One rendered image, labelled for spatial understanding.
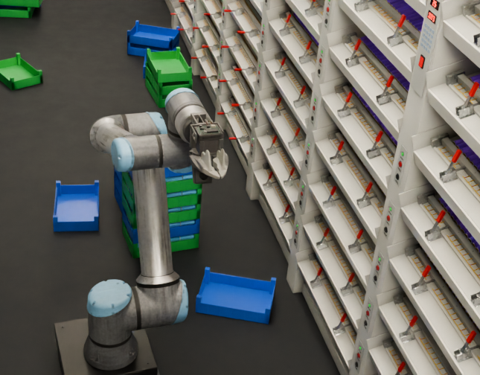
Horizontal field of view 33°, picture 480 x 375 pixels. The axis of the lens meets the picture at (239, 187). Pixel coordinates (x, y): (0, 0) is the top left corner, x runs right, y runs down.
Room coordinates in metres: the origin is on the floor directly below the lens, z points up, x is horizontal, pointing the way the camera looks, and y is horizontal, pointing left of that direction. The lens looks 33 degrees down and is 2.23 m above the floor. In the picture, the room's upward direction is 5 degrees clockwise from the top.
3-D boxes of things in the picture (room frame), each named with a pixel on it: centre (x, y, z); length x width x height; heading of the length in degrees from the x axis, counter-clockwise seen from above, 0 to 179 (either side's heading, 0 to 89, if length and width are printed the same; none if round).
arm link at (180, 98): (1.87, 0.16, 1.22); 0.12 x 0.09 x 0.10; 21
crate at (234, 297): (2.52, -0.03, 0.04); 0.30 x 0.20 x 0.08; 84
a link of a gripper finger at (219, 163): (1.62, 0.05, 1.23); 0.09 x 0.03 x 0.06; 21
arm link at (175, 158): (1.87, 0.17, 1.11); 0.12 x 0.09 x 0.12; 110
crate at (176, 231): (2.90, 0.34, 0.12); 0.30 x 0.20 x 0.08; 114
